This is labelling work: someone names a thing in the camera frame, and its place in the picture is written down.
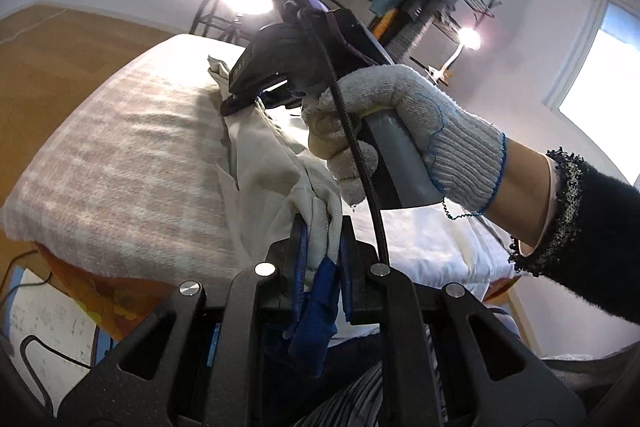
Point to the window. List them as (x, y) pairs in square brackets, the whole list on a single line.
[(597, 91)]

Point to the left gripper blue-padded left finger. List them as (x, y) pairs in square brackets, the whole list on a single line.
[(194, 360)]

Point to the right gloved hand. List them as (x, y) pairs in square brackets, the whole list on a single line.
[(463, 154)]

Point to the plaid bed blanket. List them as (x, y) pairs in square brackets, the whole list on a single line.
[(127, 186)]

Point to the white and blue jacket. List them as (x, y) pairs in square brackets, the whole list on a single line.
[(266, 179)]

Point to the white clip desk lamp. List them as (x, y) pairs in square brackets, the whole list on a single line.
[(468, 38)]

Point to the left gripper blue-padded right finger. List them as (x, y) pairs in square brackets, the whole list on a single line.
[(446, 359)]

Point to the right forearm black sleeve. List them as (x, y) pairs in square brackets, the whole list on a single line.
[(574, 224)]

